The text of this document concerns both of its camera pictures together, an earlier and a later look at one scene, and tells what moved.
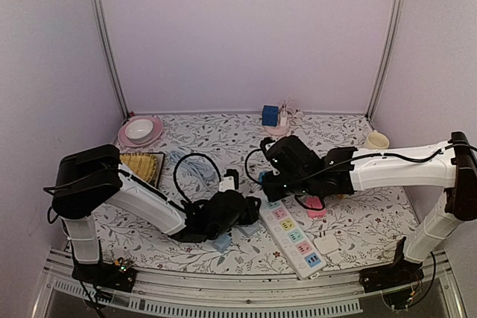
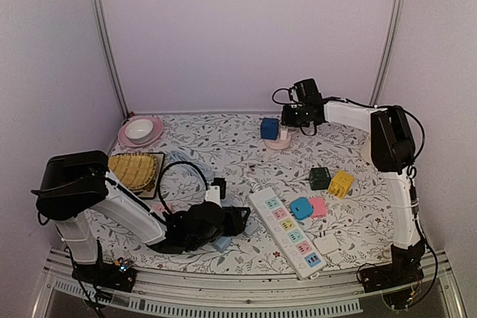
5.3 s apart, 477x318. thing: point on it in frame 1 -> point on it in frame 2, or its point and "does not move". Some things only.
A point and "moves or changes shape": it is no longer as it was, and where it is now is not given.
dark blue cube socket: (270, 115) -> (270, 128)
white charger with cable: (288, 112) moves or changes shape
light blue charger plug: (222, 243) does not move
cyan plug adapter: (260, 176) -> (301, 208)
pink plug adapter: (315, 202) does not move
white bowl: (139, 130) does not move
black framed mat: (159, 159) does not move
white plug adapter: (326, 243) does not move
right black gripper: (272, 194) -> (286, 118)
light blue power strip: (249, 229) does not move
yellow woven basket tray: (143, 164) does not move
